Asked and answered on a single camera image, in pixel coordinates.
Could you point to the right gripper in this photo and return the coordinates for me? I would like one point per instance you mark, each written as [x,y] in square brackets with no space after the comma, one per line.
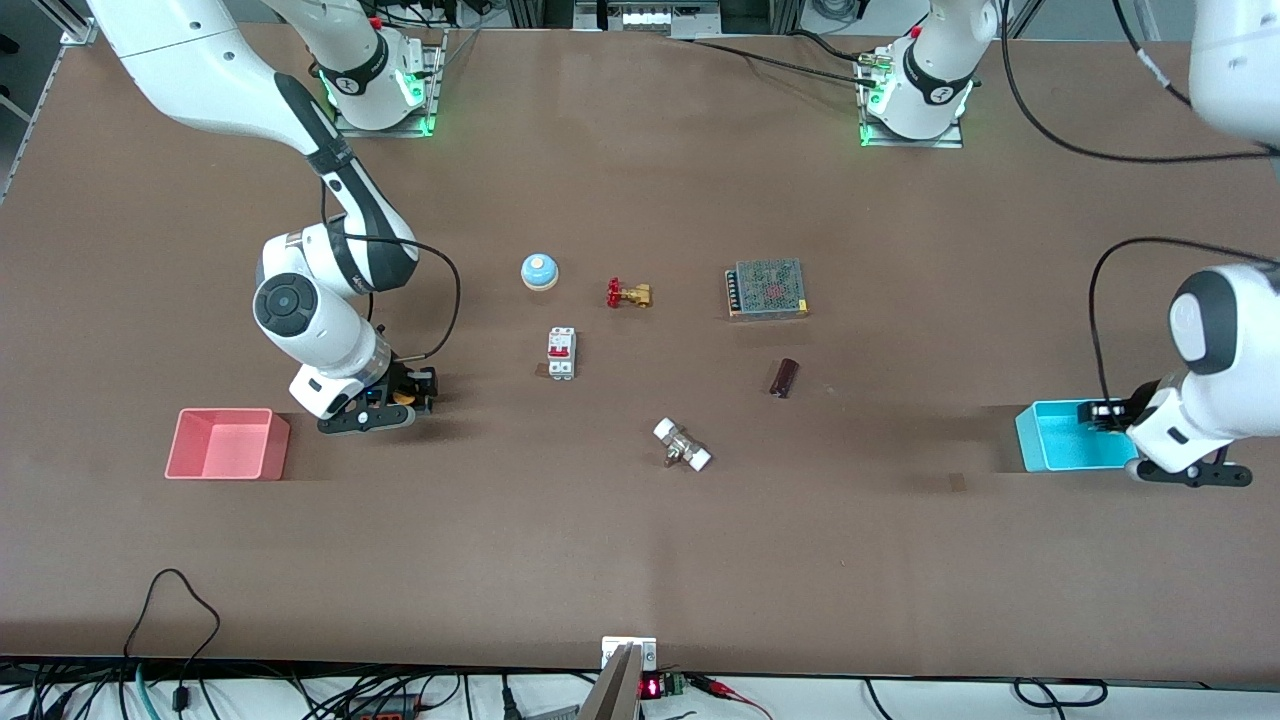
[414,384]

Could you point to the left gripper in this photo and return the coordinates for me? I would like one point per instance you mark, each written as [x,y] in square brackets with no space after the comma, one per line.
[1127,414]

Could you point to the yellow push button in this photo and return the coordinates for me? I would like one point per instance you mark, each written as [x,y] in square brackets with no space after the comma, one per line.
[402,396]

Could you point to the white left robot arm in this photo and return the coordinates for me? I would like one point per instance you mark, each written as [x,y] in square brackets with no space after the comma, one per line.
[1240,330]

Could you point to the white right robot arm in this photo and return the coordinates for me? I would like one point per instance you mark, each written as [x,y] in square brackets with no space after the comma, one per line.
[200,70]

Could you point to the cyan plastic box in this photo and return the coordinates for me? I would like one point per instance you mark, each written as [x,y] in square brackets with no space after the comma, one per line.
[1060,450]

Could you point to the white circuit breaker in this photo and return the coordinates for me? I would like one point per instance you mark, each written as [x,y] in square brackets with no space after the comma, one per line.
[561,350]

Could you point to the blue white call bell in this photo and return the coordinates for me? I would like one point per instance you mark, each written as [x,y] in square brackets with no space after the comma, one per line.
[539,270]

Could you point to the pink plastic box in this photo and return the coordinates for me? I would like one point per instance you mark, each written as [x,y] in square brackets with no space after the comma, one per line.
[225,450]

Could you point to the metal white pipe fitting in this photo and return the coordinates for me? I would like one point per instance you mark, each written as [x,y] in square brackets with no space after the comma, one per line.
[682,446]

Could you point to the dark brown capacitor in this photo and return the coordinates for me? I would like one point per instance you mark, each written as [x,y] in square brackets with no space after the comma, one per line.
[784,377]

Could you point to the metal mesh power supply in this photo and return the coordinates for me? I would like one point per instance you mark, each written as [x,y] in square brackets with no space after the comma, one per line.
[768,288]

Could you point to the red digit display module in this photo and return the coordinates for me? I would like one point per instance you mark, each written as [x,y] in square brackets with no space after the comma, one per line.
[651,687]

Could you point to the red clip lead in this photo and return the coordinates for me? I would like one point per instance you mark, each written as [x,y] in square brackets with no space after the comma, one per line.
[730,692]

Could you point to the lit control unit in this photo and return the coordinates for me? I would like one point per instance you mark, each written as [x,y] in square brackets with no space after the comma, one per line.
[648,16]

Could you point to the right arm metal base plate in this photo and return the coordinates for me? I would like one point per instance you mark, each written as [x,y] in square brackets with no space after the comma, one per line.
[430,100]

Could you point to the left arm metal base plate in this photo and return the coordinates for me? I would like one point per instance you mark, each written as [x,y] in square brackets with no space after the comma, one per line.
[950,142]

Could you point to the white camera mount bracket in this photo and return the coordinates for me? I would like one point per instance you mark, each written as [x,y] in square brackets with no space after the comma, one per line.
[629,644]

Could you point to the grey camera mount bar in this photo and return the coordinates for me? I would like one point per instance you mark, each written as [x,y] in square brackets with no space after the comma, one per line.
[612,690]

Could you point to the aluminium frame profile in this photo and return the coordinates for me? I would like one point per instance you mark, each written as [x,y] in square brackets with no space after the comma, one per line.
[78,33]

